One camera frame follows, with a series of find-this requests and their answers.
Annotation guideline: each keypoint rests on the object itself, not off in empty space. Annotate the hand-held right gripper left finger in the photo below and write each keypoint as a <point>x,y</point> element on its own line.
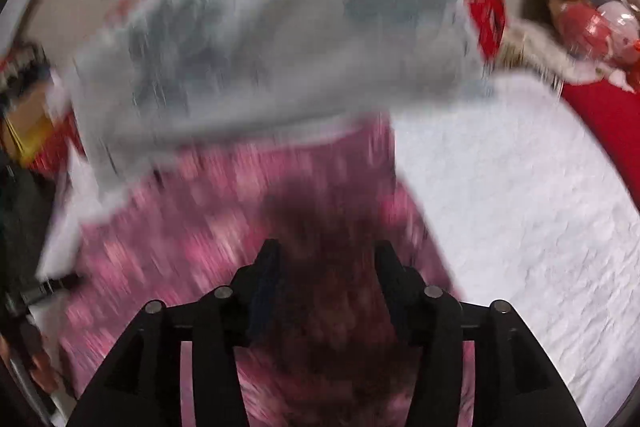
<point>265,287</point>

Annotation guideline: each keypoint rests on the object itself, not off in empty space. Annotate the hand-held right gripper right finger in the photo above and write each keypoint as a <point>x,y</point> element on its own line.
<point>395,287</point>

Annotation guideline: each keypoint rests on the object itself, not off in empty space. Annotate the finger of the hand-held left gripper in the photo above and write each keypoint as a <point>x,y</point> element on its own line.
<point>60,282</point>

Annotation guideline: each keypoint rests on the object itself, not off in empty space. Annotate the pink floral shirt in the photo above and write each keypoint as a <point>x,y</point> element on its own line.
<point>200,217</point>

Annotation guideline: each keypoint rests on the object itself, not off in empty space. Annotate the olive green jacket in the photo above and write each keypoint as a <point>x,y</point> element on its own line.
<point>25,207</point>

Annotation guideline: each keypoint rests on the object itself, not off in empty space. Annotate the yellow bag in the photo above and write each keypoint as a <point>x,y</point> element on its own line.
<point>27,144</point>

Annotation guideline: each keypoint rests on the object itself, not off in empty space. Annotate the white quilted blanket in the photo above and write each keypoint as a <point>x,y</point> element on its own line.
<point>525,207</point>

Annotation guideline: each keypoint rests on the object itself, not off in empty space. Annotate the grey flower-print pillow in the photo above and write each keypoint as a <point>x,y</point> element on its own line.
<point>275,32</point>

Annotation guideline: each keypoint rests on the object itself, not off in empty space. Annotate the plain red cloth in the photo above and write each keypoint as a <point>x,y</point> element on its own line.
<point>610,122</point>

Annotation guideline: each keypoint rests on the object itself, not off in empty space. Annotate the beige fuzzy cloth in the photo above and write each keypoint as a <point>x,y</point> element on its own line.
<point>535,47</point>

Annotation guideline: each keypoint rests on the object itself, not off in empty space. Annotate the clear bag of toys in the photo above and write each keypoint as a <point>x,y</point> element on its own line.
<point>590,7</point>

